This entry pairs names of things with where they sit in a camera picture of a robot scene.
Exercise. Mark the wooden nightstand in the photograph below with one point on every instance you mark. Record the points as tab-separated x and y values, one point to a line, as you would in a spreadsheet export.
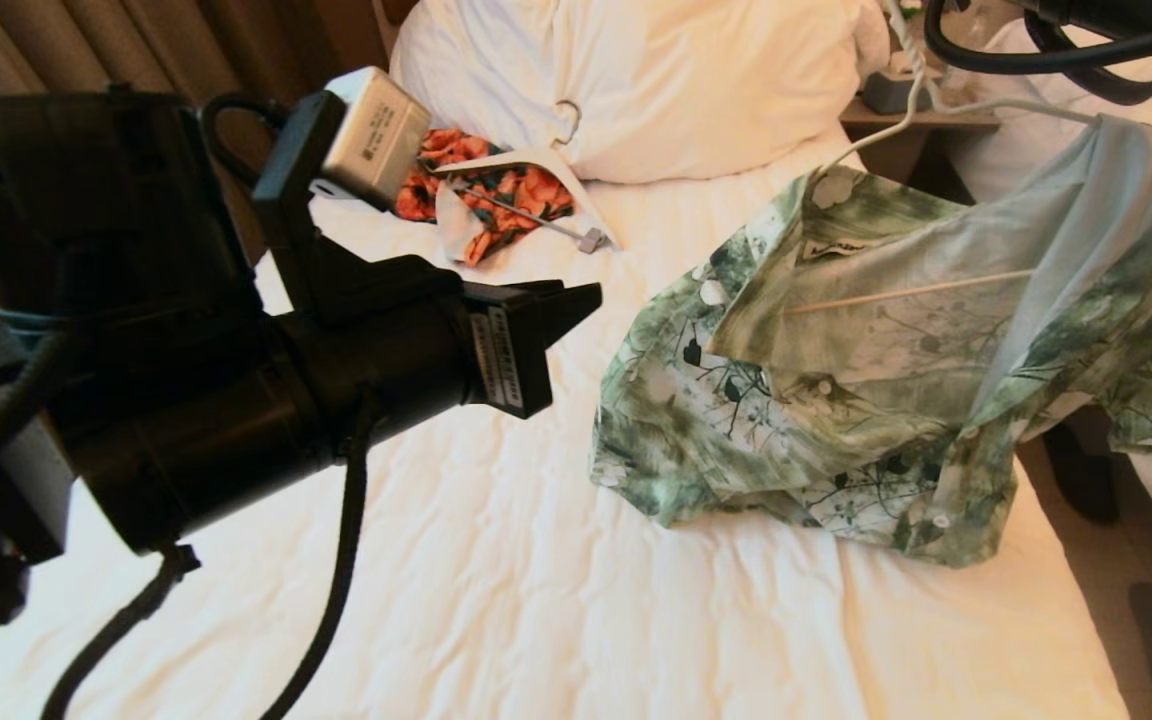
896	140

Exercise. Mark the grey tissue box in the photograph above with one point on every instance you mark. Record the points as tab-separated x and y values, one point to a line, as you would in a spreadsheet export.
886	92

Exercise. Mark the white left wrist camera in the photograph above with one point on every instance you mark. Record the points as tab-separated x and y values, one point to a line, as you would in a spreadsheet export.
376	135

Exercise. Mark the white hanger with metal bar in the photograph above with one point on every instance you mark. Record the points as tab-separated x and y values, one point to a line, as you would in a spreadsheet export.
536	158

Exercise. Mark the clear plastic bottle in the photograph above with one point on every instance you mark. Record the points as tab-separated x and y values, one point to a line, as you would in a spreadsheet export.
971	25

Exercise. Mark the black slipper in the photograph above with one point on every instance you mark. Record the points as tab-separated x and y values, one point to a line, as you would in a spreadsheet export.
1081	480

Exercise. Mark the white pillow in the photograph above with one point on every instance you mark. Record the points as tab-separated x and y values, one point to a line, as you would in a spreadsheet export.
686	80
1006	55

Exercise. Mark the brown wooden headboard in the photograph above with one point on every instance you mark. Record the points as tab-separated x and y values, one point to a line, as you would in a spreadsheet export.
398	10

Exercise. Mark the brown curtain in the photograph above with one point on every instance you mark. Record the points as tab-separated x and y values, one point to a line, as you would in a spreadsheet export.
86	40

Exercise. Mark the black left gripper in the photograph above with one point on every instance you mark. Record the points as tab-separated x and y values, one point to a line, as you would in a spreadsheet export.
511	360

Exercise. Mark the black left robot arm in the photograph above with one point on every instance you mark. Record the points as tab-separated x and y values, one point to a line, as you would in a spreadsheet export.
136	380

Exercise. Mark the orange floral garment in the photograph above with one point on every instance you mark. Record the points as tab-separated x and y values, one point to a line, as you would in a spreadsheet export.
526	190

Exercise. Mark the white duvet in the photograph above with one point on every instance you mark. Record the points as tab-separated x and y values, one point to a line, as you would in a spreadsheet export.
1016	150

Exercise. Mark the green floral print shirt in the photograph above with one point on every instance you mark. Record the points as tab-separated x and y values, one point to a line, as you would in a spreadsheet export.
886	380

